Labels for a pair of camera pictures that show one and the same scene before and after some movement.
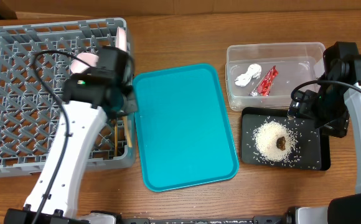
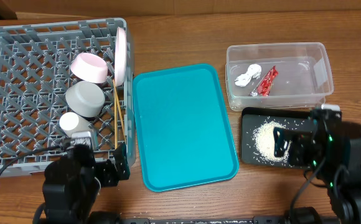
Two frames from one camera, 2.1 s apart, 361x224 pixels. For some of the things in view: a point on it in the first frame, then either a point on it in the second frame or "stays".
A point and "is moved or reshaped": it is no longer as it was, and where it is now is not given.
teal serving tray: [186, 137] stays
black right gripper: [338, 127] to [281, 148]
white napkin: [254, 71] stays
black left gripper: [128, 104] to [111, 169]
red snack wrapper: [262, 89] stays
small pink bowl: [77, 66] stays
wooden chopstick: [126, 130] is moved or reshaped
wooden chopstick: [116, 139] stays
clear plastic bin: [264, 74] stays
